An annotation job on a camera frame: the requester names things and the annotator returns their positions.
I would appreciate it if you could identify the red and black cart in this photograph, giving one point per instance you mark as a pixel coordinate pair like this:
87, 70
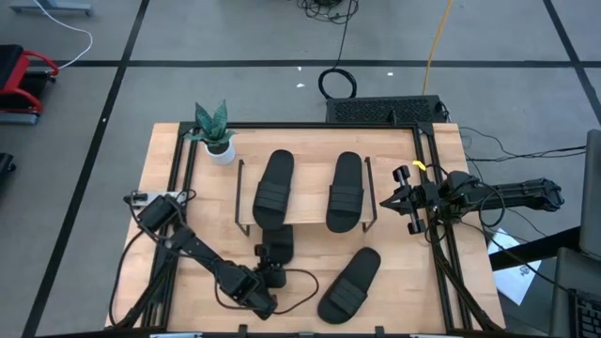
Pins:
14, 70

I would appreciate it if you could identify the black keyboard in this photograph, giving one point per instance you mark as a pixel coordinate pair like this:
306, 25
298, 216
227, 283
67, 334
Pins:
587, 317

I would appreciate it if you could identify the black rubber slide sandal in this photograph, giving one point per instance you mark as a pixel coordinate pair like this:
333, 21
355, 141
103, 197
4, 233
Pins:
345, 192
280, 244
273, 188
349, 286

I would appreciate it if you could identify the wooden shelf black metal frame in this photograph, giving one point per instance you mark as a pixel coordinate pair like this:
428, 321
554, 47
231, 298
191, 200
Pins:
310, 188

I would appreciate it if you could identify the black chair base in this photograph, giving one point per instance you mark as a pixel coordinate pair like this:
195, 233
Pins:
5, 166

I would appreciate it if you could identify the black mesh computer case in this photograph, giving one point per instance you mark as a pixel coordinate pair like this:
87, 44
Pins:
385, 110

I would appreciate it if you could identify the green plant in white pot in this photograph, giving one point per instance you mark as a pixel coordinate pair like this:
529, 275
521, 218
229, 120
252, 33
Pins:
220, 152

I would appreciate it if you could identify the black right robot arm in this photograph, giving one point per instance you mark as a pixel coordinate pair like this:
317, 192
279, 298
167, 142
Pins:
516, 195

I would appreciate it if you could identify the black aluminium table frame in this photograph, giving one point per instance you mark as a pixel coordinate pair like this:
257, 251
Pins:
300, 125

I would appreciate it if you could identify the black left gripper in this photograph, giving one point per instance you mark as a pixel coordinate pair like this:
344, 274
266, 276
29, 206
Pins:
272, 277

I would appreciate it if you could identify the grey metal furniture foot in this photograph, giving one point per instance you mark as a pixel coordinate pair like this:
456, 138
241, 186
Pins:
51, 5

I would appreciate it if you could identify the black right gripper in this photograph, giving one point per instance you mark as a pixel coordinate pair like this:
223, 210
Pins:
427, 197

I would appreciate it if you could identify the grey power strip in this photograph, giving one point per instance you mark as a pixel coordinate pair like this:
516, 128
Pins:
141, 198

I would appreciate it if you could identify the black table edge clamp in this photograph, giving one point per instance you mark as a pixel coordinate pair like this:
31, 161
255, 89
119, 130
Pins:
242, 330
380, 331

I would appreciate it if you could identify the white paper sheet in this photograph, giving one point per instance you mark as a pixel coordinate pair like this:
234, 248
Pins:
516, 281

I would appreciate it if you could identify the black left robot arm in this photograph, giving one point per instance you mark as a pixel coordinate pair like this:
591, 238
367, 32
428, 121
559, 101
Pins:
206, 256

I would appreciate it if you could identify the grey desk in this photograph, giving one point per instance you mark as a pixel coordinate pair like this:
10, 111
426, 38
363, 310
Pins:
591, 197

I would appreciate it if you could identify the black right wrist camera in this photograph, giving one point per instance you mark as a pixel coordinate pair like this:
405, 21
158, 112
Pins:
457, 180

